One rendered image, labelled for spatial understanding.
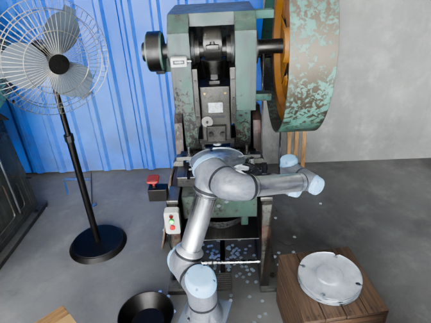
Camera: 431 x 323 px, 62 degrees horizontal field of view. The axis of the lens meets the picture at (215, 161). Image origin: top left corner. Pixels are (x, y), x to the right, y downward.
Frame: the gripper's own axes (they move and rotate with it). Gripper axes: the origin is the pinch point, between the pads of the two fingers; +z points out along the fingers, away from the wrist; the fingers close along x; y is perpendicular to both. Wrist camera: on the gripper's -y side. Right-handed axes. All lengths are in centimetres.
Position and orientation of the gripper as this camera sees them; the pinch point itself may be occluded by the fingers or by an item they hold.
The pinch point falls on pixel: (237, 167)
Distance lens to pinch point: 180.4
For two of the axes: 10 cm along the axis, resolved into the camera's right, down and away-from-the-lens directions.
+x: 0.7, 8.7, 4.8
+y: -6.2, 4.2, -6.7
